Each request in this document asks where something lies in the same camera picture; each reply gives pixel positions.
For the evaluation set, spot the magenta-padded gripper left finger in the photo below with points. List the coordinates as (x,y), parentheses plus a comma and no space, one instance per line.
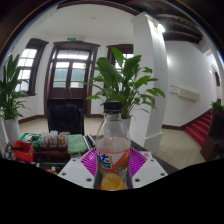
(75,170)

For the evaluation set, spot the green cloth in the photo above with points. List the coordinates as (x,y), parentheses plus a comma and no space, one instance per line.
(76,144)

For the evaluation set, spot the dark wooden cabinet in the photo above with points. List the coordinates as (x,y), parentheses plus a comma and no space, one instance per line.
(213,136)

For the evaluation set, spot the green exit sign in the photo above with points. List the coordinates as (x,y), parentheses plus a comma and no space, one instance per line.
(71,38)

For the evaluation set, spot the dark-framed window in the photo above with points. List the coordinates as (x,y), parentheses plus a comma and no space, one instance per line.
(115,50)
(28,63)

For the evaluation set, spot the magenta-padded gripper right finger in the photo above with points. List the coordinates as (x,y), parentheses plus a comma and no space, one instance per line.
(150,170)

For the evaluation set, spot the small green plant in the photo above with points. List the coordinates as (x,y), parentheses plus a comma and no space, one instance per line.
(217,106)

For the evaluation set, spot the dark wooden double door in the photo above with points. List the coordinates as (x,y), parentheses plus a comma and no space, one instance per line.
(70,90)

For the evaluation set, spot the orange soda plastic bottle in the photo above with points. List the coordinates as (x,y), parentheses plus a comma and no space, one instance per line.
(112,143)

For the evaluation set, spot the bright wall lamp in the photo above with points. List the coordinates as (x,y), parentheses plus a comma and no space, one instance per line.
(161,28)

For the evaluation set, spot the white booklet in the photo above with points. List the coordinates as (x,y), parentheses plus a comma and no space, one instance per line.
(146,154)

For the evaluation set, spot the small red round object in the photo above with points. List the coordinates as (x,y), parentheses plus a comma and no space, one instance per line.
(50,172)

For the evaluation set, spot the potted plant in white pot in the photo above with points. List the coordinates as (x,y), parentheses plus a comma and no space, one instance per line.
(123,80)
(11,130)

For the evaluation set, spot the green box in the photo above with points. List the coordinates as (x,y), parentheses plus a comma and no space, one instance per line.
(28,136)

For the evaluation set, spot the red-carpeted staircase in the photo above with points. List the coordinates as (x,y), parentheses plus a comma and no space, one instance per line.
(200,128)

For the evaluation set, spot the white wall-mounted unit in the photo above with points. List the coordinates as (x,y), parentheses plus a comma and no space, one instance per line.
(188,94)

